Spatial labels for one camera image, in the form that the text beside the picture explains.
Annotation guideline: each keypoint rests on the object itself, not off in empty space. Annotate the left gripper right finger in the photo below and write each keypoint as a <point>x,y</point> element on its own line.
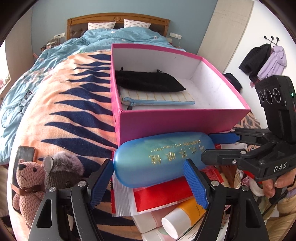
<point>245,220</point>

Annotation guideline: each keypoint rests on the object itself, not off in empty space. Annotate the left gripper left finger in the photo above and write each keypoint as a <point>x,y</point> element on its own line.
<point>51,220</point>

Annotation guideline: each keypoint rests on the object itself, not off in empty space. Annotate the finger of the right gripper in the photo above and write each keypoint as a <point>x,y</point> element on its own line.
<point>227,156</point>
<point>231,138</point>

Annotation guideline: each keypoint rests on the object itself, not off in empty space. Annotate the blue glasses case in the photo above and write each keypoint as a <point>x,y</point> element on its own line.
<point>153,160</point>

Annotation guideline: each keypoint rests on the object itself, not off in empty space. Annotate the black drawstring pouch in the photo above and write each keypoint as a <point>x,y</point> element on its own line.
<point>148,81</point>

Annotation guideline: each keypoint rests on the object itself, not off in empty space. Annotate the yellow striped fabric pouch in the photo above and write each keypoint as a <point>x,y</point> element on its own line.
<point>141,100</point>

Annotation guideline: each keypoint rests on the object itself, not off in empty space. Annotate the person right hand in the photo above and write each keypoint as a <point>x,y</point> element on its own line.
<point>283,181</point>

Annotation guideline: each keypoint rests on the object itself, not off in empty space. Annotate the white tape roll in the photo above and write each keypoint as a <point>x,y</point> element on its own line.
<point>255,189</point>

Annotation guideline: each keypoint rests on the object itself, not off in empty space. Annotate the brown knitted plush toy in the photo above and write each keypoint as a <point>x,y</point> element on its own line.
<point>62,170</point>

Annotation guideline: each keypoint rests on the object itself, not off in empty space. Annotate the pink knitted teddy bear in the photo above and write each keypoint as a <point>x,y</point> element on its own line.
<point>29,191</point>

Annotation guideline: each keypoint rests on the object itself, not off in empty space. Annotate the black clothes pile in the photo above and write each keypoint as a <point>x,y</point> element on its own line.
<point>236,84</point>

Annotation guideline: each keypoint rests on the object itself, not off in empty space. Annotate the red plastic bag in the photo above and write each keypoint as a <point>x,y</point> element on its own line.
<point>127,201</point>

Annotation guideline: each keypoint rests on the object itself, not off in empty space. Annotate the orange cream tube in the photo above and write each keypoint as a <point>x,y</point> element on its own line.
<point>182,218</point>

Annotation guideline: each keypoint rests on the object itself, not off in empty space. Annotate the black hanging jacket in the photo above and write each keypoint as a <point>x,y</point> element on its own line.
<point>254,61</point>

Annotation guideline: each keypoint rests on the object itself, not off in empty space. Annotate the black smartphone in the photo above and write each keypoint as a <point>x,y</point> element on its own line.
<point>23,152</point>

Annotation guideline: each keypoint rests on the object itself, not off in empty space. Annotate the purple hanging hoodie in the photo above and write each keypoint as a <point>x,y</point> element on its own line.
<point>275,64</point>

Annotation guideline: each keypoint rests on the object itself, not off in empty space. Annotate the white pink tube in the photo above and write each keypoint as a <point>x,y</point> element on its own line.
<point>150,220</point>

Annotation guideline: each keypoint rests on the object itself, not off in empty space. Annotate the pink cardboard box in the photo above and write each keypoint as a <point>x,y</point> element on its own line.
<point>218,105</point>

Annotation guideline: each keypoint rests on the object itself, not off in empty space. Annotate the orange patterned blanket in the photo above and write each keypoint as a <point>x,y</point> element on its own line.
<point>71,111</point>

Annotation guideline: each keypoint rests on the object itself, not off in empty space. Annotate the right patterned pillow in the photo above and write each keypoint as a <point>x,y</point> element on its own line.
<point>132,23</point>

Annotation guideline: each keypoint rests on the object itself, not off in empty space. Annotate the patterned pillow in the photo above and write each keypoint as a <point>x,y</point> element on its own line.
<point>132,23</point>
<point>101,25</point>

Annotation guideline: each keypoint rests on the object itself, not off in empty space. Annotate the blue floral duvet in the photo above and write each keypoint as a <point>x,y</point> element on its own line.
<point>20,94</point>

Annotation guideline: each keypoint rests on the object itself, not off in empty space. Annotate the left patterned pillow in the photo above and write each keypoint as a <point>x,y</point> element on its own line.
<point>101,25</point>

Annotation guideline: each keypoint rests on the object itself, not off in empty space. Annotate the wooden headboard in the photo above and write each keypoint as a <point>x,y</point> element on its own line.
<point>77,26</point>

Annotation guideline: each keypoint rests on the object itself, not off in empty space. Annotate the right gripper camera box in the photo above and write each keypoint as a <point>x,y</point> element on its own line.
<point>277,96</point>

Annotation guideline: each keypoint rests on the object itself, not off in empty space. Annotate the wall coat hook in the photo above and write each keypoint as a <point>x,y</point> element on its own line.
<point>272,40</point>

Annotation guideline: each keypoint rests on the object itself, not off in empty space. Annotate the white wall socket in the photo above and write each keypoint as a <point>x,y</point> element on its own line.
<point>177,36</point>

